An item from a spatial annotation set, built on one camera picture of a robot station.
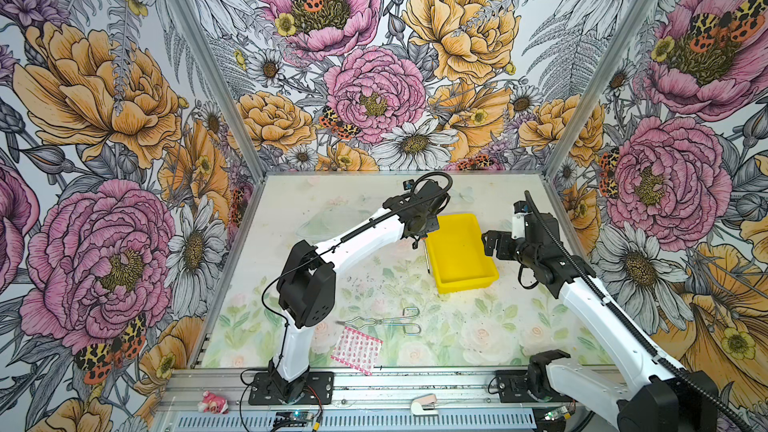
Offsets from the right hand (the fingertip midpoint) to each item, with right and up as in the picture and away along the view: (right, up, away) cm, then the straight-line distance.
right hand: (498, 246), depth 82 cm
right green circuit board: (+10, -38, -11) cm, 41 cm away
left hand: (-20, +4, +5) cm, 21 cm away
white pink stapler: (-21, -36, -11) cm, 43 cm away
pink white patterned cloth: (-38, -27, -2) cm, 47 cm away
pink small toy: (-70, -35, -12) cm, 79 cm away
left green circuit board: (-51, -38, -11) cm, 65 cm away
